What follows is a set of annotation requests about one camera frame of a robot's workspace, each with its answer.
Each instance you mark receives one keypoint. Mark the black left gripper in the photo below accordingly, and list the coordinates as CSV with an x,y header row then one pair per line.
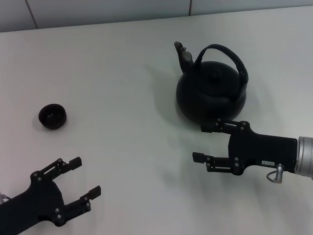
x,y
36,200

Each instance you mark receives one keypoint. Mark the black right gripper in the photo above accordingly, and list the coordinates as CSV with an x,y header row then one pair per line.
x,y
264,149

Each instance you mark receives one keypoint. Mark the black round teapot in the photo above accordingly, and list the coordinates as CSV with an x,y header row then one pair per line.
x,y
207,98

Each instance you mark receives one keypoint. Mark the small dark teacup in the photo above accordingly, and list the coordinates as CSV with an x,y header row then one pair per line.
x,y
52,122

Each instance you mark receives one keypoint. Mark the left gripper metal connector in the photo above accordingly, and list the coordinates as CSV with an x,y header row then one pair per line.
x,y
3,197

